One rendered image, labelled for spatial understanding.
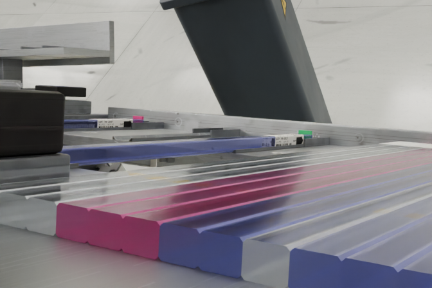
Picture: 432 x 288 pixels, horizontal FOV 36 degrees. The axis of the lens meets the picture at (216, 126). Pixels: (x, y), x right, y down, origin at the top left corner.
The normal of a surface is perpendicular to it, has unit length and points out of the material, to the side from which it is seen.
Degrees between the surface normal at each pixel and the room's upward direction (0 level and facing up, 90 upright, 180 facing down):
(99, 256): 45
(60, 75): 0
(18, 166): 90
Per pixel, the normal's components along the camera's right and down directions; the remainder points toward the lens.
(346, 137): -0.54, 0.01
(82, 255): 0.06, -1.00
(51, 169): 0.84, 0.07
